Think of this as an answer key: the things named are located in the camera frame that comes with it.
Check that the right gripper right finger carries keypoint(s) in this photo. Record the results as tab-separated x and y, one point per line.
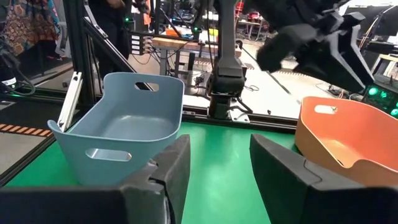
280	180

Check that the person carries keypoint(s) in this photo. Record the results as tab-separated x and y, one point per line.
109	25

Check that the green-lit control box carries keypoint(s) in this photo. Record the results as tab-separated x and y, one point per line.
381	99

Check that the black camera gantry frame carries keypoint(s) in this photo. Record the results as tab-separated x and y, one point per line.
77	46

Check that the silver bracket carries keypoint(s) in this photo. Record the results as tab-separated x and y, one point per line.
70	99

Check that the labelled power strip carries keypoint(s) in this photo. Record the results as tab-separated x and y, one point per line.
136	43

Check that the striped hazard tape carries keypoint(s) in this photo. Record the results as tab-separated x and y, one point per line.
25	129

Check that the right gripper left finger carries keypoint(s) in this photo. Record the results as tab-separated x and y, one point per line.
164	186

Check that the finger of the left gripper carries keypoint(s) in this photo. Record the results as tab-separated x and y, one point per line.
357	71

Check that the green table mat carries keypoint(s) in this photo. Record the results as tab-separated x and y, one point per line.
217	161

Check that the grey-blue plastic basket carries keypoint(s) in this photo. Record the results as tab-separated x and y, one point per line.
124	102

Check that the colourful patterned fabric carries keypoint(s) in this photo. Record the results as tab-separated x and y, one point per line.
28	25

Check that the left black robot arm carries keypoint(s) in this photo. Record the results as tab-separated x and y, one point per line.
227	46

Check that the wooden workbench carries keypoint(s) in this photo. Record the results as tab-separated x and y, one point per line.
174	43

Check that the orange plastic basket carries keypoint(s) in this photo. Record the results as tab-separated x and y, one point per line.
357	130

